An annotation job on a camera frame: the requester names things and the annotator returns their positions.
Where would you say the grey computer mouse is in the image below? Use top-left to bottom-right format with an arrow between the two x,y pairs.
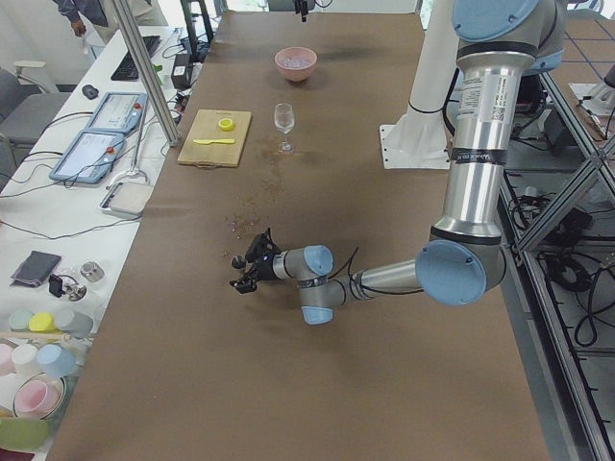
82,85 -> 99,100

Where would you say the green plastic cup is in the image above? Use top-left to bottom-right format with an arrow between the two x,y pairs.
9,309 -> 34,332

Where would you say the blue teach pendant near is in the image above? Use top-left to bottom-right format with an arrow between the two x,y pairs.
49,130 -> 125,185

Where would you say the steel double jigger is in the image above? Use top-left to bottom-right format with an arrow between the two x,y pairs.
232,255 -> 247,274

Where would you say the grey plastic cup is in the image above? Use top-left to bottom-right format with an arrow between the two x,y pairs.
54,308 -> 94,339

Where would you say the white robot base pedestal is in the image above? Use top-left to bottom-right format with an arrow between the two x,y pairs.
380,0 -> 458,169

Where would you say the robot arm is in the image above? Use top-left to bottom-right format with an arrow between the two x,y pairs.
233,1 -> 567,325

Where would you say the aluminium frame post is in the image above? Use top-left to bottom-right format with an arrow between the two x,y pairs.
111,0 -> 180,147

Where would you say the yellow plastic knife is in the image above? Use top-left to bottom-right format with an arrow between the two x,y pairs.
193,138 -> 235,145

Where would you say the blue teach pendant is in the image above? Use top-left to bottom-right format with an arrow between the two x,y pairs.
86,92 -> 148,134
49,130 -> 125,185

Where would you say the yellow plastic cup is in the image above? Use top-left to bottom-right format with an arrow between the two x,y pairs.
28,312 -> 59,333

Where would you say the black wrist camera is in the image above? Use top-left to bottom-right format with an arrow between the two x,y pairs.
245,228 -> 282,263

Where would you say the blue teach pendant far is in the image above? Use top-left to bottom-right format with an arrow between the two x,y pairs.
86,92 -> 148,134

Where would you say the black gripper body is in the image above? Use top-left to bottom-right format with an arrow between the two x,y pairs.
245,250 -> 281,282

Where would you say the clear ice cubes pile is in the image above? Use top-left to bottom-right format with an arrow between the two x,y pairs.
280,55 -> 311,70

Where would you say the black keyboard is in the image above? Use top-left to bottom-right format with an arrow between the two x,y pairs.
110,35 -> 162,82

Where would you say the yellow lemon half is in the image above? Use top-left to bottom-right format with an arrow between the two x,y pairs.
217,117 -> 235,132

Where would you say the clear wine glass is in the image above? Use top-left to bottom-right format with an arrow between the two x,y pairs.
274,103 -> 295,154

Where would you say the bamboo cutting board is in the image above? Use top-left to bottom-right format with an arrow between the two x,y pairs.
177,109 -> 252,168

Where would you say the small steel cup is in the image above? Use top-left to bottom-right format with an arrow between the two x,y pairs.
80,261 -> 105,283

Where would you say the pink bowl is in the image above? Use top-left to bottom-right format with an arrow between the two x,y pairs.
274,47 -> 318,83

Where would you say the grey folded cloth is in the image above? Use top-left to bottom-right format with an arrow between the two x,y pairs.
12,251 -> 62,287

